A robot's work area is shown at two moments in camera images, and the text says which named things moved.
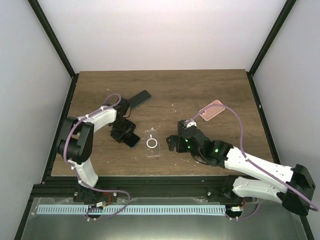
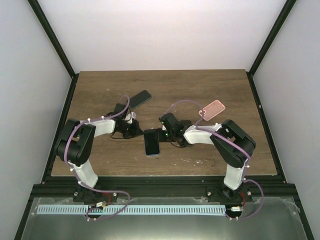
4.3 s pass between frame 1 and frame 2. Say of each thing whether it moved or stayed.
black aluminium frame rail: stayed
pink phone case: stayed
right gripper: moved
